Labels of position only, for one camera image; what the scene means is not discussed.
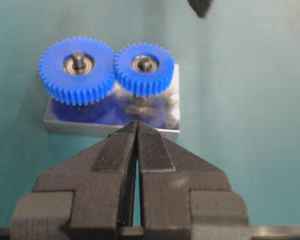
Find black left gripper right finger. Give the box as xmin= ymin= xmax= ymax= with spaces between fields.
xmin=137 ymin=122 xmax=249 ymax=240

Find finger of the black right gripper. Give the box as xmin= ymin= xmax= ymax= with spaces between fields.
xmin=187 ymin=0 xmax=214 ymax=18

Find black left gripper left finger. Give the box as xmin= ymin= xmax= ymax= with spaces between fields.
xmin=10 ymin=122 xmax=138 ymax=240

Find small blue gear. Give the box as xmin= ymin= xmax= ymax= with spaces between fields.
xmin=114 ymin=43 xmax=175 ymax=98

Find large blue gear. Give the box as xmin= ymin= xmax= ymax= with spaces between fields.
xmin=38 ymin=37 xmax=115 ymax=106

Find metal gear base plate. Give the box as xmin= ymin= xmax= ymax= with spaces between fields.
xmin=43 ymin=64 xmax=181 ymax=141

